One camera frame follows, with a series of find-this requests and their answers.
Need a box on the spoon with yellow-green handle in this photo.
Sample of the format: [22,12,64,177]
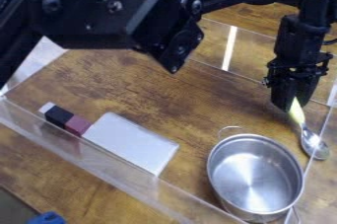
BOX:
[288,99,331,161]

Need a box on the stainless steel pot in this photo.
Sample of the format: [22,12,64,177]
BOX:
[207,126,304,224]

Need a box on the toy cleaver knife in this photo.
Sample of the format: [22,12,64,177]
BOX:
[39,103,179,176]

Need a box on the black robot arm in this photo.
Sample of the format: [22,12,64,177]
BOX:
[0,0,337,111]

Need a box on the blue object at bottom edge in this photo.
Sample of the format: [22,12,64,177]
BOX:
[26,211,66,224]

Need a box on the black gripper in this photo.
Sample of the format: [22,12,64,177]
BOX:
[263,14,335,112]

